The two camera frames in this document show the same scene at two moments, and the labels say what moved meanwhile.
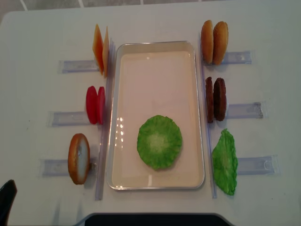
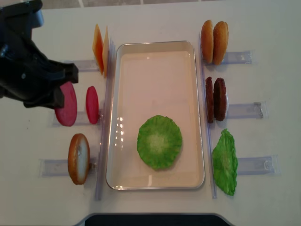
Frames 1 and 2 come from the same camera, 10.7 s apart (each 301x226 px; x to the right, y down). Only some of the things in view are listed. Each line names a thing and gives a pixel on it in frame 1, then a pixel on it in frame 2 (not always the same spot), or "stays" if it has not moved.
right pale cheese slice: [106, 52] stays
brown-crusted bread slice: [79, 158] stays
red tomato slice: [91, 102] -> [67, 115]
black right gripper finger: [8, 193] -> [53, 100]
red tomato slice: [101, 105] -> [92, 104]
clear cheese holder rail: [67, 66] stays
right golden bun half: [220, 42] stays
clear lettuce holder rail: [269, 165] stays
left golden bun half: [207, 40] stays
